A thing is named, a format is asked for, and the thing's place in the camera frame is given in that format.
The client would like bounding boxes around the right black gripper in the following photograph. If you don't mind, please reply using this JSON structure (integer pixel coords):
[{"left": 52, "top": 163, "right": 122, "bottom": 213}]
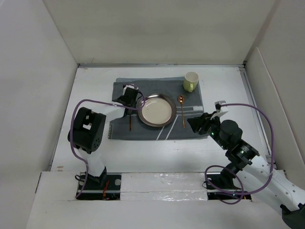
[{"left": 187, "top": 111, "right": 228, "bottom": 150}]

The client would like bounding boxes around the grey striped cloth placemat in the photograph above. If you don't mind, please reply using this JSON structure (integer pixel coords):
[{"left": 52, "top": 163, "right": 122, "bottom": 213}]
[{"left": 108, "top": 77, "right": 207, "bottom": 141}]

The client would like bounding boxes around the copper spoon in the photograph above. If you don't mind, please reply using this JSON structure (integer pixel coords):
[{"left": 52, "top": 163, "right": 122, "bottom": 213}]
[{"left": 177, "top": 95, "right": 186, "bottom": 128}]

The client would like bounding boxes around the round metal plate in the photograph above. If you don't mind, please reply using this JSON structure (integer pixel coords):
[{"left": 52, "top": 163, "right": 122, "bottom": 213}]
[{"left": 138, "top": 94, "right": 177, "bottom": 127}]

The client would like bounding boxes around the pale green cup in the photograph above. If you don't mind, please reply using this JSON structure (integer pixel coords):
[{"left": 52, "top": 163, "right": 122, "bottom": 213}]
[{"left": 183, "top": 72, "right": 199, "bottom": 93}]

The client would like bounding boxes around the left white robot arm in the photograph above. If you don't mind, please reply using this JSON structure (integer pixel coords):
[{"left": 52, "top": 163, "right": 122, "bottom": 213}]
[{"left": 68, "top": 84, "right": 143, "bottom": 189}]

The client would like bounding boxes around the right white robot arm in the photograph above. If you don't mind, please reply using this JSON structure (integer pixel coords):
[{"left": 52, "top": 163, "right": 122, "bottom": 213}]
[{"left": 187, "top": 112, "right": 305, "bottom": 229}]

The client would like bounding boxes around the white foil-covered front block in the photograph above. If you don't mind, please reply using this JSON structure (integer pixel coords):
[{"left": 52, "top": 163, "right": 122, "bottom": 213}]
[{"left": 120, "top": 173, "right": 208, "bottom": 202}]

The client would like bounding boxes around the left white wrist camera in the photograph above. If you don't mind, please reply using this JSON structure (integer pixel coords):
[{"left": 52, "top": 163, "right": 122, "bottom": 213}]
[{"left": 123, "top": 84, "right": 137, "bottom": 91}]

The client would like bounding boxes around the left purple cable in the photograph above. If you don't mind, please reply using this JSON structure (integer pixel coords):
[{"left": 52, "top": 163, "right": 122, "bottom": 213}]
[{"left": 71, "top": 85, "right": 146, "bottom": 198}]

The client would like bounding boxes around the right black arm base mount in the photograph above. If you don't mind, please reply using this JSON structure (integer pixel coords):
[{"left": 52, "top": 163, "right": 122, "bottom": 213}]
[{"left": 202, "top": 163, "right": 252, "bottom": 205}]

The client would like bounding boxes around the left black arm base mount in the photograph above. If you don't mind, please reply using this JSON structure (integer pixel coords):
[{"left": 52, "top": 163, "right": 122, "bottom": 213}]
[{"left": 75, "top": 168, "right": 122, "bottom": 200}]

